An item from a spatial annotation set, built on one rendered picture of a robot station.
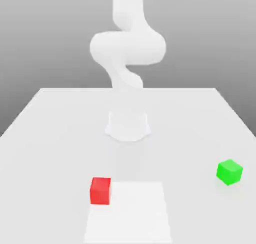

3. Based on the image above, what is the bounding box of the small red cube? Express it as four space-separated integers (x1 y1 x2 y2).
89 176 112 205

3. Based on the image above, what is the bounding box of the small green cube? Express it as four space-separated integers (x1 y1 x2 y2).
215 159 244 186

